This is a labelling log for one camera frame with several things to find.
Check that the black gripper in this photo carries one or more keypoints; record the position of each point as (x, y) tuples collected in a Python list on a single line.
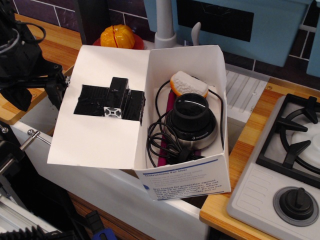
[(22, 64)]

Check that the black aluminium extrusion block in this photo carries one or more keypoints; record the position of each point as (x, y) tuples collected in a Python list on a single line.
[(116, 98)]

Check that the toy orange pumpkin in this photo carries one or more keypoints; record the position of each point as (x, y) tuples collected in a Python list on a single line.
[(117, 36)]

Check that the red plate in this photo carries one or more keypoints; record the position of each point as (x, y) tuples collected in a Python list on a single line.
[(138, 45)]

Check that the blue black clamp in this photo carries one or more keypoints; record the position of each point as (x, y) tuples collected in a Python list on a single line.
[(97, 228)]

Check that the grey toy faucet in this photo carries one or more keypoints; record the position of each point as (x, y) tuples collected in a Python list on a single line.
[(165, 36)]

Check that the magenta stick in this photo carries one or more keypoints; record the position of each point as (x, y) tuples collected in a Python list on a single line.
[(172, 152)]

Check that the toy orange slice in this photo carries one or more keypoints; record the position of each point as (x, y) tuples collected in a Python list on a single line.
[(182, 83)]

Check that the black 3D mouse puck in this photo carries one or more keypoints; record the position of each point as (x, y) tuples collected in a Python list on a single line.
[(191, 122)]

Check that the white toy sink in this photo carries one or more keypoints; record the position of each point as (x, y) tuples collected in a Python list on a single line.
[(121, 193)]

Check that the teal toy cabinet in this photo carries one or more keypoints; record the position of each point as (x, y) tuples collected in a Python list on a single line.
[(265, 36)]

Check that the white toy stove top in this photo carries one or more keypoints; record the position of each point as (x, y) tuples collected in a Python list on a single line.
[(252, 200)]

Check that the black stove grate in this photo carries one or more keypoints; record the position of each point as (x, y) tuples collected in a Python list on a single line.
[(290, 144)]

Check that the black stove knob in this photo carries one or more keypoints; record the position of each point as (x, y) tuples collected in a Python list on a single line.
[(296, 206)]

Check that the metal clamp handle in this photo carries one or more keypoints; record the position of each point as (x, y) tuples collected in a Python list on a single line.
[(8, 147)]

